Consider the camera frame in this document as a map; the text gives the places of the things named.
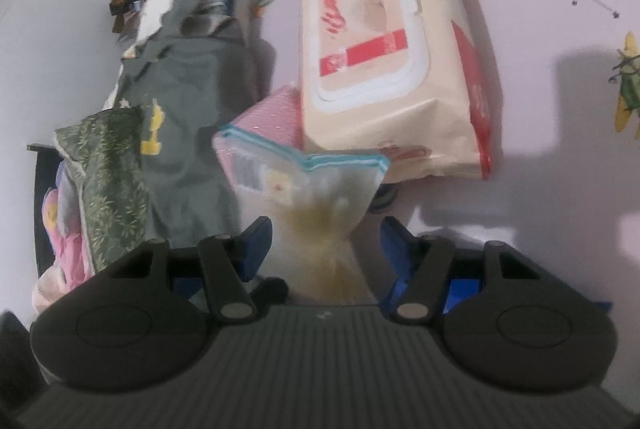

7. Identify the pink packet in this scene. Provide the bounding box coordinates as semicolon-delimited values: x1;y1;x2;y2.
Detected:
214;83;305;160

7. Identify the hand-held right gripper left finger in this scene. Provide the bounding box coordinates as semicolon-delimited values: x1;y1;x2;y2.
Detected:
107;216;273;323

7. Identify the black frame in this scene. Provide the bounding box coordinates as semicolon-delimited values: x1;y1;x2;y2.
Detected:
27;143;62;260

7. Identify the peach wet wipes pack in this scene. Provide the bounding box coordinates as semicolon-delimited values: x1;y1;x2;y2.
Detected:
299;0;493;184

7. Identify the clear zip bag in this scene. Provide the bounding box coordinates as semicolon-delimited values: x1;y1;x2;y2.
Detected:
212;124;391;307

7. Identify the pink blanket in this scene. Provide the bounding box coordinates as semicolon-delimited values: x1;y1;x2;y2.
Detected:
31;159;96;310

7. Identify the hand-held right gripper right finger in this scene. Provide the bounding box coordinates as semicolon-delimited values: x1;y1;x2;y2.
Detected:
379;216;543;323

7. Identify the green patterned pillow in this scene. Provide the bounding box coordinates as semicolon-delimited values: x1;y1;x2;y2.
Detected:
54;105;151;275

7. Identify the grey blanket with yellow prints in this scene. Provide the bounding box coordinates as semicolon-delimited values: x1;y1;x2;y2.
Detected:
117;0;251;250

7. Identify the brown patterned object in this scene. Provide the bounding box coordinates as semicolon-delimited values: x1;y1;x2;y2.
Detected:
110;0;151;34

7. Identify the pink printed bed sheet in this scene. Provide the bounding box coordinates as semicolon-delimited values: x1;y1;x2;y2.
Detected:
250;0;640;310

